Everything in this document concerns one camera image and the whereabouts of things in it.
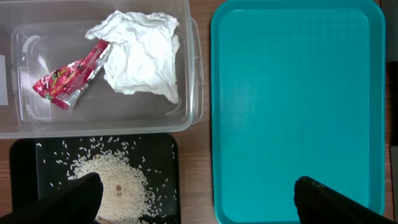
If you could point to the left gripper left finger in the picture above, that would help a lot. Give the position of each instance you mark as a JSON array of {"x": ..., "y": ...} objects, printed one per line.
[{"x": 78, "y": 202}]

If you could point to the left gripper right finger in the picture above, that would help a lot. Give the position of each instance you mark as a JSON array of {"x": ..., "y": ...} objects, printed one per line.
[{"x": 319, "y": 204}]

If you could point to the red snack wrapper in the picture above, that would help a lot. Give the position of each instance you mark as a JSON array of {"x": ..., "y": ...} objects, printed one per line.
[{"x": 63, "y": 86}]

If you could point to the white napkin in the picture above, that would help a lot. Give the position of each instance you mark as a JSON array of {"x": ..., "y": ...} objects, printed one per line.
[{"x": 142, "y": 54}]

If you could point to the spilled rice pile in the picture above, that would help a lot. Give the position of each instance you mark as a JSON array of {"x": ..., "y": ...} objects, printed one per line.
[{"x": 125, "y": 198}]

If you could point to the black tray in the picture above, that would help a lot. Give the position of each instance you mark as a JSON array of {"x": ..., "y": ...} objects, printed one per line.
[{"x": 39, "y": 167}]

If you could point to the teal serving tray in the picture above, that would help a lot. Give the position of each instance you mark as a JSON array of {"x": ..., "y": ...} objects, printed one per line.
[{"x": 297, "y": 88}]

